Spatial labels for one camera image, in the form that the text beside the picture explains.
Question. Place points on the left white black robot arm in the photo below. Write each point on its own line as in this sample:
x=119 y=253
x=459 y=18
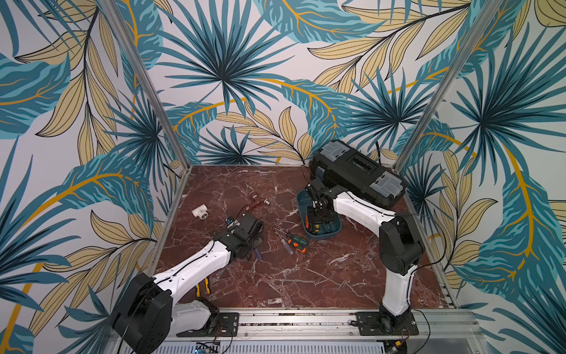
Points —
x=146 y=314

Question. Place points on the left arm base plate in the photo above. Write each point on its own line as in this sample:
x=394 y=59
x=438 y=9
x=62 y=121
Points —
x=222 y=325

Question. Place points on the red clear handle screwdriver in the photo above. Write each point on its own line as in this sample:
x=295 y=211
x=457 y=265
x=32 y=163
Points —
x=257 y=203

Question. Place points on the aluminium corner post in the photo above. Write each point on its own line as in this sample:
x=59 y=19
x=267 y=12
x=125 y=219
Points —
x=461 y=56
x=120 y=29

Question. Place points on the black plastic toolbox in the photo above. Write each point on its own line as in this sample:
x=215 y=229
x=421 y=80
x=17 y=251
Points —
x=338 y=164

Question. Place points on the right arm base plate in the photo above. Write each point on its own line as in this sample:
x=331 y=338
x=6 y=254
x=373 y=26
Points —
x=374 y=323

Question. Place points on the right aluminium corner post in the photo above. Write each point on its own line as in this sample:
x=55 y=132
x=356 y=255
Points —
x=461 y=56

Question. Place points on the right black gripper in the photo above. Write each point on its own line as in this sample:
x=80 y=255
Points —
x=316 y=212

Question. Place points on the green orange ratchet screwdriver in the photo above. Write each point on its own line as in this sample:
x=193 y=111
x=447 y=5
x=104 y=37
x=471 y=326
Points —
x=292 y=241

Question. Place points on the white pipe tee fitting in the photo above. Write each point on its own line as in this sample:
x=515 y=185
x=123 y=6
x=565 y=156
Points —
x=201 y=212

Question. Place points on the yellow handle pliers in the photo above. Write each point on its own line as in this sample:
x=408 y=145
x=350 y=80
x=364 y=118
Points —
x=203 y=288

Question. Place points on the aluminium front rail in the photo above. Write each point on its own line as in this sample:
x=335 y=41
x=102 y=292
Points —
x=324 y=330

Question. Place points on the teal plastic storage box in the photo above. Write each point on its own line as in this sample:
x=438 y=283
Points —
x=304 y=201

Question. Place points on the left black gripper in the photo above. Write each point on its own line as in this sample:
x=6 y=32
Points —
x=258 y=240

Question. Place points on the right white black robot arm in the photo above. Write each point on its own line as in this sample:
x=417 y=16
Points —
x=400 y=248

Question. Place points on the left aluminium corner post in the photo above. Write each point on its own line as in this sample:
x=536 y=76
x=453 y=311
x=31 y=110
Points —
x=120 y=29

